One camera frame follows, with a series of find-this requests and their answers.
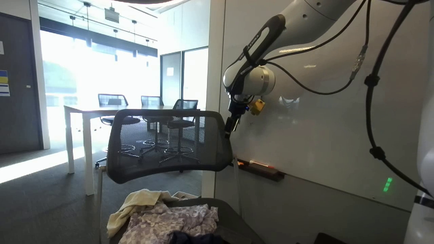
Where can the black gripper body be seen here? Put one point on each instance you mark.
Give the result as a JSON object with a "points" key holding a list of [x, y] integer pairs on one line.
{"points": [[237, 113]]}

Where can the black mesh office chair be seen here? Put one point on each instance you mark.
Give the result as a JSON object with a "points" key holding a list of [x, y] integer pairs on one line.
{"points": [[172, 140]]}

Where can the purple white patterned garment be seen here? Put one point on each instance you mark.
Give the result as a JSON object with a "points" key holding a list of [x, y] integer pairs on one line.
{"points": [[172, 224]]}

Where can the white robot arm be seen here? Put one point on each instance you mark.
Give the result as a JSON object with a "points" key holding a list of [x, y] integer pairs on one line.
{"points": [[307, 22]]}

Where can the background office chair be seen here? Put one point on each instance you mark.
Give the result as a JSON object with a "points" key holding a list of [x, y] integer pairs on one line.
{"points": [[113, 100], [151, 102], [185, 104]]}

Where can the orange marker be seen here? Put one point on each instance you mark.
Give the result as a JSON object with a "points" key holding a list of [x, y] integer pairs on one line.
{"points": [[263, 164]]}

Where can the black whiteboard tray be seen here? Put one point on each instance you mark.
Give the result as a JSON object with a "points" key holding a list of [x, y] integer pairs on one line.
{"points": [[263, 172]]}

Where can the large whiteboard panel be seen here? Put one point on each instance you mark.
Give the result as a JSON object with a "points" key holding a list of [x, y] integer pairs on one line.
{"points": [[326, 136]]}

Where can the dark navy garment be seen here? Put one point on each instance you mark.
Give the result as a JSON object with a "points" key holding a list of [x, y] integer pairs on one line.
{"points": [[199, 239]]}

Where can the cream cloth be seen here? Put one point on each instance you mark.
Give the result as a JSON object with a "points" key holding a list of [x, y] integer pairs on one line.
{"points": [[136, 201]]}

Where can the white table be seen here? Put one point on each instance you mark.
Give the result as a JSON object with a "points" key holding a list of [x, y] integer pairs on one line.
{"points": [[89, 113]]}

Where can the grey door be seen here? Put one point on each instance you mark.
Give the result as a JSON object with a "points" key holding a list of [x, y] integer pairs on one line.
{"points": [[21, 90]]}

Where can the blue yellow door poster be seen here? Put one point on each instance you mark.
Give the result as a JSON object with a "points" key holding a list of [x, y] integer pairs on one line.
{"points": [[5, 83]]}

